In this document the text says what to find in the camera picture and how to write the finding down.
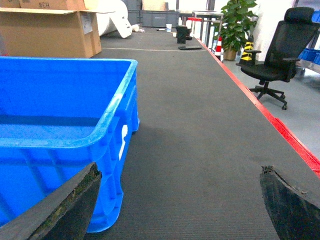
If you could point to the green potted plant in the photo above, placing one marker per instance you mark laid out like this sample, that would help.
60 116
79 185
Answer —
238 19

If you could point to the blue bin on right rack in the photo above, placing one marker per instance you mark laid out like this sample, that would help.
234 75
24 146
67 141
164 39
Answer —
311 55

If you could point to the black stool on floor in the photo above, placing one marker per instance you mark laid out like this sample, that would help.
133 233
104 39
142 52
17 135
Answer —
183 34

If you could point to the white foam roll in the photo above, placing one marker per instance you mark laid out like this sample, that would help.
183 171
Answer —
112 15

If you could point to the white paper cup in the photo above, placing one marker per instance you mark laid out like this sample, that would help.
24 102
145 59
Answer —
168 27

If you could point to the grey plastic storage crate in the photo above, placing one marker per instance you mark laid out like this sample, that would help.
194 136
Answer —
153 19

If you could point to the large brown cardboard box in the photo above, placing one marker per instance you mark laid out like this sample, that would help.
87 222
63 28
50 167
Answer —
55 33

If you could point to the steel frame table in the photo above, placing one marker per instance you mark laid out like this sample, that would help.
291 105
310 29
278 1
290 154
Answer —
205 25

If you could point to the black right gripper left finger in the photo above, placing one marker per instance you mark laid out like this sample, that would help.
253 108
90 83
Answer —
64 214

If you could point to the orange white traffic cone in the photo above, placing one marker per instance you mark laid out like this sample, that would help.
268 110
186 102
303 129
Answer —
218 48

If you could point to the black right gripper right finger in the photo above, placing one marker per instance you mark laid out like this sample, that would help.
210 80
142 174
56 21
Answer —
293 209

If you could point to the large blue plastic crate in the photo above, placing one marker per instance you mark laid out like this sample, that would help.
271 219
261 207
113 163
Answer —
57 115

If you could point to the red floor edge strip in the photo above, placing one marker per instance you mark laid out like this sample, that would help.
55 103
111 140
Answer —
310 159

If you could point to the black flat tablet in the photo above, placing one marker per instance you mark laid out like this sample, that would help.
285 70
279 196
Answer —
189 48

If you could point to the black mesh office chair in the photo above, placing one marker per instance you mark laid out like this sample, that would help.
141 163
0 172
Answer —
289 40

